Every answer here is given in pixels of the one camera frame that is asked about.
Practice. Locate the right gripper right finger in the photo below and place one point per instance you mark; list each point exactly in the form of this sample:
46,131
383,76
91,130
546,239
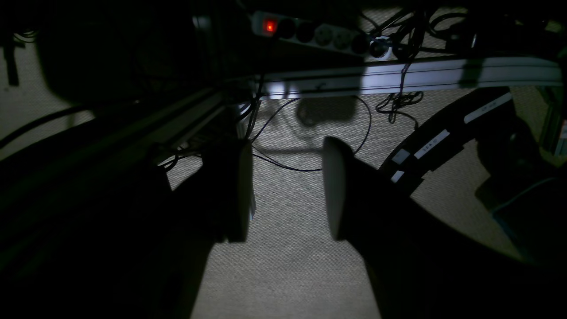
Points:
348,186

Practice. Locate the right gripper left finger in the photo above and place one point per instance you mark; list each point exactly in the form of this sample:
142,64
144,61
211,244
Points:
227,190

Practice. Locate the white power strip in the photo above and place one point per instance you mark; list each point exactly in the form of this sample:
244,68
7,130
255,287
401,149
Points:
321,36

